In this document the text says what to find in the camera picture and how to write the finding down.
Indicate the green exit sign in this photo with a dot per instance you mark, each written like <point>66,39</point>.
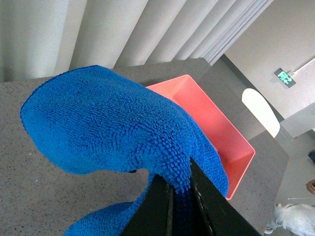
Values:
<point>285,78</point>

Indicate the pink plastic bin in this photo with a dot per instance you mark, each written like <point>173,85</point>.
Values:
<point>235,151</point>

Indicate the person in grey clothes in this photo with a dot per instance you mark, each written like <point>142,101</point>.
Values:
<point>297,218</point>

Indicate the white rounded panel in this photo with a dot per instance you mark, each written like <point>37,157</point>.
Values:
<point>260,108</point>

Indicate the blue microfiber cloth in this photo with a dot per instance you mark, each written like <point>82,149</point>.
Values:
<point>91,119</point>

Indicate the white pleated curtain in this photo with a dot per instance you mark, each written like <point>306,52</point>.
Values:
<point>43,38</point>

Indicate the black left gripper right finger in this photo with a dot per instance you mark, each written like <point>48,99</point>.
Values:
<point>213,215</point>

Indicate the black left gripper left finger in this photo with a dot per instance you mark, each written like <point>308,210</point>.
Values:
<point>155,214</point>

